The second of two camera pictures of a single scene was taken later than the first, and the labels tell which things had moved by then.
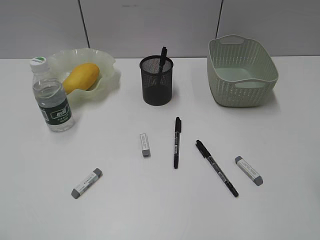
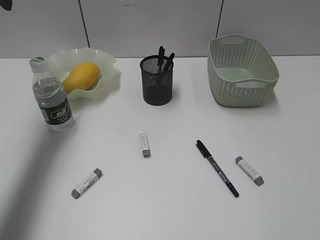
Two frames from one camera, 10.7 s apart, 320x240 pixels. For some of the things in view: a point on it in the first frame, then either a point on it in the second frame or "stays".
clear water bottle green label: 50,95 stays
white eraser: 240,161 stays
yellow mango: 84,76 stays
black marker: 178,130 to 170,64
